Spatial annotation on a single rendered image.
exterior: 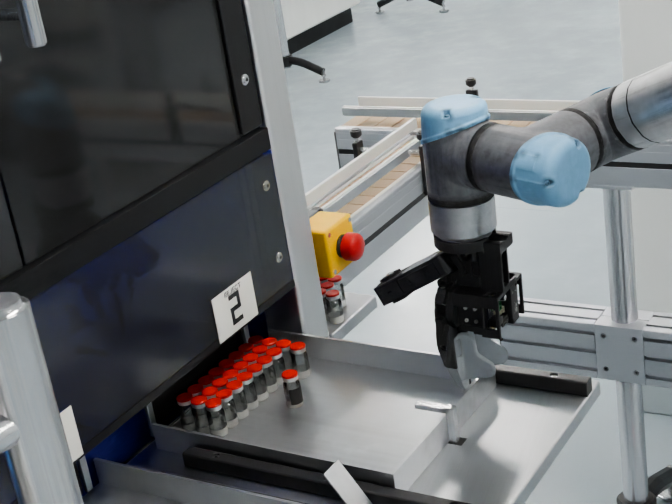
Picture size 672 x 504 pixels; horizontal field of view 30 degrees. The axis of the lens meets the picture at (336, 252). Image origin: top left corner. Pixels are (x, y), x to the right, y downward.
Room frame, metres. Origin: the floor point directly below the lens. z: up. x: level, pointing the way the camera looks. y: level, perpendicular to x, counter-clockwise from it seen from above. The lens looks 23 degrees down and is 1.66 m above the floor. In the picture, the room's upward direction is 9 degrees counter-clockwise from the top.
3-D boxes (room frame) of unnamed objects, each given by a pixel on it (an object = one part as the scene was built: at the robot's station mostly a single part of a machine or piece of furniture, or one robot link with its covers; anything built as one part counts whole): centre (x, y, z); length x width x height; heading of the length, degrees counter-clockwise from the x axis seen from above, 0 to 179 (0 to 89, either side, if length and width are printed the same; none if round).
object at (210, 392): (1.43, 0.15, 0.91); 0.18 x 0.02 x 0.05; 145
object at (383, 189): (1.96, -0.02, 0.92); 0.69 x 0.16 x 0.16; 146
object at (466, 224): (1.32, -0.15, 1.14); 0.08 x 0.08 x 0.05
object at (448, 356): (1.31, -0.12, 1.00); 0.05 x 0.02 x 0.09; 146
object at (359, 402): (1.36, 0.04, 0.90); 0.34 x 0.26 x 0.04; 55
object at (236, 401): (1.42, 0.13, 0.91); 0.18 x 0.02 x 0.05; 145
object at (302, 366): (1.47, 0.07, 0.91); 0.02 x 0.02 x 0.05
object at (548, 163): (1.25, -0.23, 1.21); 0.11 x 0.11 x 0.08; 39
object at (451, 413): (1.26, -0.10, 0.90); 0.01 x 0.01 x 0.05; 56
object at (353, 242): (1.62, -0.02, 0.99); 0.04 x 0.04 x 0.04; 56
